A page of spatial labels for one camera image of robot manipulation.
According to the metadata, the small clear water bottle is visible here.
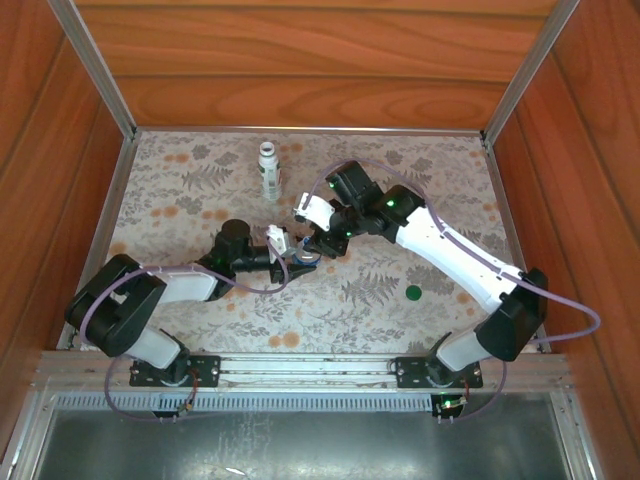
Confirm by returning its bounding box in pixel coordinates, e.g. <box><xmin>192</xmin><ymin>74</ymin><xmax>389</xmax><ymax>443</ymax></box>
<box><xmin>292</xmin><ymin>245</ymin><xmax>321</xmax><ymax>269</ymax></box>

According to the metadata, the aluminium frame post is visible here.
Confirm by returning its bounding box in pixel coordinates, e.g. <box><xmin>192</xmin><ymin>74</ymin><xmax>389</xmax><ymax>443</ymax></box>
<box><xmin>47</xmin><ymin>0</ymin><xmax>139</xmax><ymax>141</ymax></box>
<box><xmin>480</xmin><ymin>0</ymin><xmax>584</xmax><ymax>144</ymax></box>

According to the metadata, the floral tablecloth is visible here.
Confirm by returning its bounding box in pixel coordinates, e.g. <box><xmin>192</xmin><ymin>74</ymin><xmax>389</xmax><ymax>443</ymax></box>
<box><xmin>59</xmin><ymin>130</ymin><xmax>546</xmax><ymax>354</ymax></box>

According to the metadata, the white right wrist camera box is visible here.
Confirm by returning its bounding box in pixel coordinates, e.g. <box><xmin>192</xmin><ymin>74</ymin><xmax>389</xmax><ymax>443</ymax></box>
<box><xmin>293</xmin><ymin>192</ymin><xmax>337</xmax><ymax>234</ymax></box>

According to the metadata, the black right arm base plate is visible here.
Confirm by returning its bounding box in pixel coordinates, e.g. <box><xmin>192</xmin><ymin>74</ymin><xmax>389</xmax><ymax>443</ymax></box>
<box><xmin>394</xmin><ymin>354</ymin><xmax>484</xmax><ymax>390</ymax></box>

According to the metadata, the power connector with green light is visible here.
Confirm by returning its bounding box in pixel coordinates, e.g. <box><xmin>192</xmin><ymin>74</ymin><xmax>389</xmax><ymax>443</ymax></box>
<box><xmin>433</xmin><ymin>372</ymin><xmax>471</xmax><ymax>426</ymax></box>

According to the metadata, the aluminium frame crossbar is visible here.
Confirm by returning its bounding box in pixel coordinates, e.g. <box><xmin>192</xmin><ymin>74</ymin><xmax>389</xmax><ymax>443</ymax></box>
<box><xmin>134</xmin><ymin>125</ymin><xmax>486</xmax><ymax>137</ymax></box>

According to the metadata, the aluminium table side rail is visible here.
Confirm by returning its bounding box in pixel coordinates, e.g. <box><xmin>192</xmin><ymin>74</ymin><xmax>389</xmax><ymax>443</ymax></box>
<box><xmin>482</xmin><ymin>139</ymin><xmax>554</xmax><ymax>354</ymax></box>
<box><xmin>55</xmin><ymin>137</ymin><xmax>139</xmax><ymax>351</ymax></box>

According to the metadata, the aluminium mounting rail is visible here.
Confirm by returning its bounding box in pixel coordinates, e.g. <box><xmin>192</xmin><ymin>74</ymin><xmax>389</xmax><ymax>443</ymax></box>
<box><xmin>32</xmin><ymin>349</ymin><xmax>571</xmax><ymax>391</ymax></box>

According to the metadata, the grey metal sheet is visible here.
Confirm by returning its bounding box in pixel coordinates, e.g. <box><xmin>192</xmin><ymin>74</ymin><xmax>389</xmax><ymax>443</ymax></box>
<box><xmin>34</xmin><ymin>409</ymin><xmax>571</xmax><ymax>480</ymax></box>

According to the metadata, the grey slotted cable duct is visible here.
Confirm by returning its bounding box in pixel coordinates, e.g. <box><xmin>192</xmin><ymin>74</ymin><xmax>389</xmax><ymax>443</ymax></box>
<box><xmin>49</xmin><ymin>390</ymin><xmax>435</xmax><ymax>414</ymax></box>

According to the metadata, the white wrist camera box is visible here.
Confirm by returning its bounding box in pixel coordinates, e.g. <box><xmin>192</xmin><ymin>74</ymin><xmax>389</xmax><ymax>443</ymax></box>
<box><xmin>293</xmin><ymin>192</ymin><xmax>337</xmax><ymax>234</ymax></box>
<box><xmin>266</xmin><ymin>224</ymin><xmax>297</xmax><ymax>261</ymax></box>

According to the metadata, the red black power wire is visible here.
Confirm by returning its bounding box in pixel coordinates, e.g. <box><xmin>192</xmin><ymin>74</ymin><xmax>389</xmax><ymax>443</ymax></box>
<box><xmin>177</xmin><ymin>367</ymin><xmax>201</xmax><ymax>417</ymax></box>

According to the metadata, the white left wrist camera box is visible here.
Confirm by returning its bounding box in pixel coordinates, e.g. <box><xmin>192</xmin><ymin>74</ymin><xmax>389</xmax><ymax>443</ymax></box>
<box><xmin>266</xmin><ymin>224</ymin><xmax>297</xmax><ymax>261</ymax></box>

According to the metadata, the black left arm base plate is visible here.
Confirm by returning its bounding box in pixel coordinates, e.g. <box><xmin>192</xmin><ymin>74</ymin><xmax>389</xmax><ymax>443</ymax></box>
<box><xmin>128</xmin><ymin>353</ymin><xmax>222</xmax><ymax>389</ymax></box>

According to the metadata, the white plastic drink bottle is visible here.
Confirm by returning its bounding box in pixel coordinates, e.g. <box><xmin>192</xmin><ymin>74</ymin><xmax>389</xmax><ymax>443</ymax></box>
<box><xmin>257</xmin><ymin>141</ymin><xmax>284</xmax><ymax>204</ymax></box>

